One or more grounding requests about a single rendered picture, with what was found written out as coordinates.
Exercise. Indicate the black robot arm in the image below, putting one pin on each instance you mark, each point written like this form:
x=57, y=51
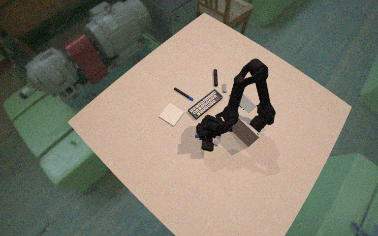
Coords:
x=266, y=112

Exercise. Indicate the grey keyboard with keys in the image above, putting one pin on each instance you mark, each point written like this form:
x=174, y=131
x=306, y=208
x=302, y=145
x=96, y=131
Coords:
x=203, y=105

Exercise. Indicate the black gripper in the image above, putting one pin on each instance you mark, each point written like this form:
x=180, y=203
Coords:
x=207, y=142

